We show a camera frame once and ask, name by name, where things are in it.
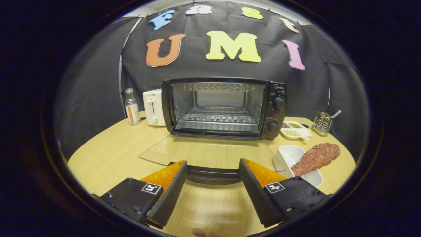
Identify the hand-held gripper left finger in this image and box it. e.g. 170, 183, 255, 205
90, 160, 188, 230

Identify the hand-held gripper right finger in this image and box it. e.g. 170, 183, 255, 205
238, 158, 333, 228

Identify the red-brown meat piece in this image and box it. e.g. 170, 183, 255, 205
291, 143, 341, 177

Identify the black toaster oven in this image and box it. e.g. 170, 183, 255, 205
139, 77, 287, 185

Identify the white bread toaster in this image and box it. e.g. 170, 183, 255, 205
143, 88, 166, 127

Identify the metal oven rack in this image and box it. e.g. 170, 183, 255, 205
179, 105, 259, 125

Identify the white rectangular tray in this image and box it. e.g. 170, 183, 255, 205
273, 145, 324, 188

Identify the white divided dish with beans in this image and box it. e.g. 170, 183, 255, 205
280, 120, 313, 140

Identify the clear glass bottle orange label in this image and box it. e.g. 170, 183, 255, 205
124, 88, 141, 126

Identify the metal mesh utensil holder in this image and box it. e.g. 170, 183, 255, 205
311, 111, 333, 136

